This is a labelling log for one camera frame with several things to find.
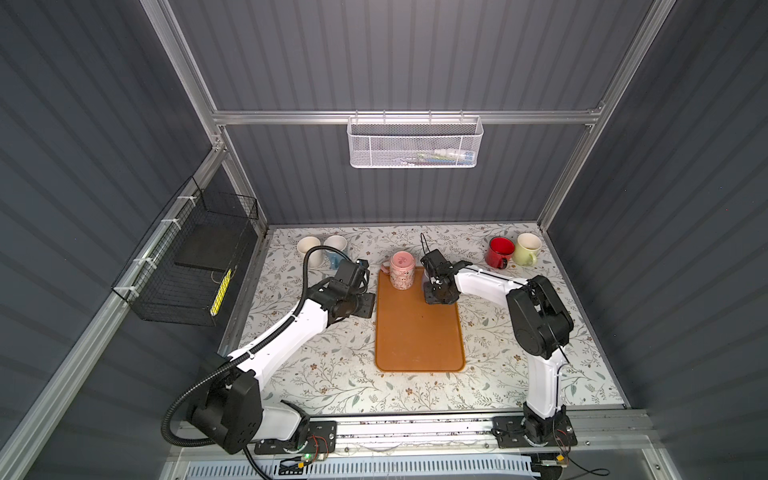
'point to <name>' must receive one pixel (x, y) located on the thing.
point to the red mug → (498, 252)
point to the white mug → (316, 257)
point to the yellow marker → (216, 302)
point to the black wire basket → (177, 273)
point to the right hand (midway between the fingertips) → (436, 298)
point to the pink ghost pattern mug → (401, 270)
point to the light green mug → (526, 249)
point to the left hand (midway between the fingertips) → (365, 301)
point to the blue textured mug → (337, 242)
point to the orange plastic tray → (412, 335)
